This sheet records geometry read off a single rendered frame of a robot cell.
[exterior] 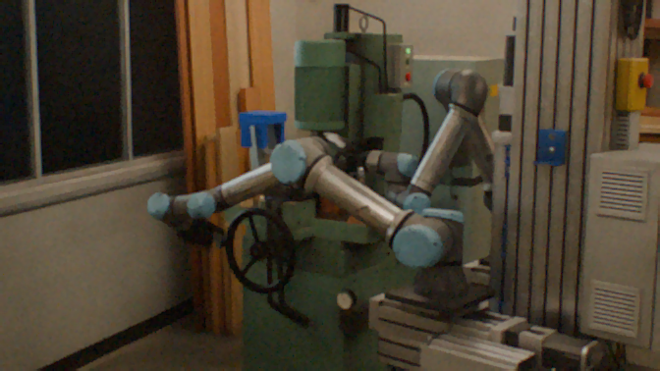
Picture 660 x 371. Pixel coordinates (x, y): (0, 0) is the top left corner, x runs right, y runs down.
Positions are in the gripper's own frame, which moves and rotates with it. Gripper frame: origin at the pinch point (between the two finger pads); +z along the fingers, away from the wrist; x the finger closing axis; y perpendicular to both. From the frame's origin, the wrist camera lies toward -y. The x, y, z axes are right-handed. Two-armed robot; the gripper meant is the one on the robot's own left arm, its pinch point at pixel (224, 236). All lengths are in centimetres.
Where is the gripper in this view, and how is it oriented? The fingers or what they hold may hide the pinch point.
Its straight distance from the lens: 302.5
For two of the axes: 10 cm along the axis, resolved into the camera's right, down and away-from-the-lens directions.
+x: 8.4, 1.0, -5.4
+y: -2.8, 9.2, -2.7
